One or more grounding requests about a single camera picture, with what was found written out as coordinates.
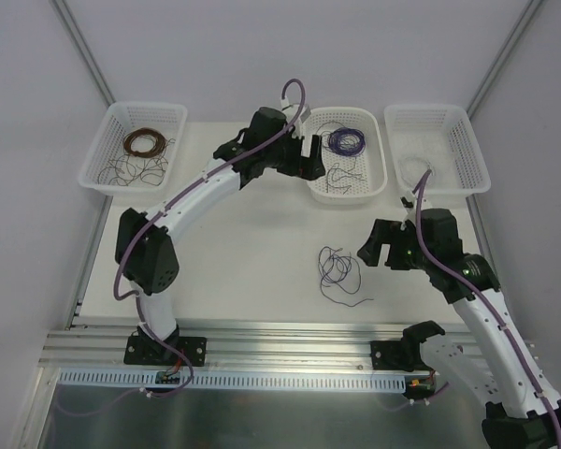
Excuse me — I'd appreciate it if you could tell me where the cable bundle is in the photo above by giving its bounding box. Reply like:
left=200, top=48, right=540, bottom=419
left=317, top=245, right=376, bottom=308

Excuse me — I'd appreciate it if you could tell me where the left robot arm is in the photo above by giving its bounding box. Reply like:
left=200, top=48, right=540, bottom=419
left=115, top=105, right=325, bottom=364

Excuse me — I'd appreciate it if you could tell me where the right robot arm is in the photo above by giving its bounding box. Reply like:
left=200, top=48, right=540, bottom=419
left=357, top=209, right=561, bottom=448

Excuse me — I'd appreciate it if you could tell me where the middle white perforated basket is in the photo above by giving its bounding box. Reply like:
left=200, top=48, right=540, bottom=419
left=304, top=107, right=387, bottom=206

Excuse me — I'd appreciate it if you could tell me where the white perforated basket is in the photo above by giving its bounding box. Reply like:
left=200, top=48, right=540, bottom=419
left=384, top=104, right=491, bottom=209
left=304, top=107, right=387, bottom=206
left=78, top=101, right=188, bottom=199

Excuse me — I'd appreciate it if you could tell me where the right white perforated basket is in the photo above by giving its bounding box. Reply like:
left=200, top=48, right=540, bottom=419
left=384, top=104, right=491, bottom=209

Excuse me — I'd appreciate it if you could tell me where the left white perforated basket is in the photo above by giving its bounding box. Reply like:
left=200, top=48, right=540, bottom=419
left=78, top=101, right=188, bottom=199

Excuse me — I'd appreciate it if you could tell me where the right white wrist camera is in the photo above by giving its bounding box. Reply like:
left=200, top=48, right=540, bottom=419
left=399, top=190, right=432, bottom=231

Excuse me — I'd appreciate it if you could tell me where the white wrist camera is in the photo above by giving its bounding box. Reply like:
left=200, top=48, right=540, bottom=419
left=399, top=190, right=432, bottom=231
left=281, top=102, right=310, bottom=138

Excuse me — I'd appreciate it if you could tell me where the purple coiled cable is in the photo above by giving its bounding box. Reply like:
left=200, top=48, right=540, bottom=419
left=314, top=121, right=367, bottom=172

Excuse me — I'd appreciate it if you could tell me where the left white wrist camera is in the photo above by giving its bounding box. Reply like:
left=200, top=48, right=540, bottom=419
left=281, top=102, right=310, bottom=138

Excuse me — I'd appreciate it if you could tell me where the white coiled cable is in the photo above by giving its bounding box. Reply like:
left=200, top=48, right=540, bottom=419
left=397, top=154, right=438, bottom=190

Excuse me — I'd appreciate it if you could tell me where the brown coiled cable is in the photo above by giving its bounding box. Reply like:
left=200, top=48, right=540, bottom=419
left=122, top=128, right=167, bottom=158

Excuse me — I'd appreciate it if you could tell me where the left aluminium frame post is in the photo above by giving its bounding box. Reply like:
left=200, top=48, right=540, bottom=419
left=50, top=0, right=116, bottom=107

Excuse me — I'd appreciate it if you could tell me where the aluminium frame post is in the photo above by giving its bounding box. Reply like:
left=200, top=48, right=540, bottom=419
left=467, top=0, right=546, bottom=120
left=50, top=0, right=116, bottom=107

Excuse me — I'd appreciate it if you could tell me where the right aluminium frame post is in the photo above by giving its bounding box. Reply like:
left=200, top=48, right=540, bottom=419
left=467, top=0, right=546, bottom=120

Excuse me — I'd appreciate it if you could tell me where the aluminium mounting rail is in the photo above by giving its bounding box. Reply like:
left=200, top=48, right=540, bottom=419
left=39, top=317, right=404, bottom=373

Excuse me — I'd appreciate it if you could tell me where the white slotted cable duct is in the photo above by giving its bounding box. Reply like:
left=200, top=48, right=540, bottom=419
left=58, top=368, right=406, bottom=394

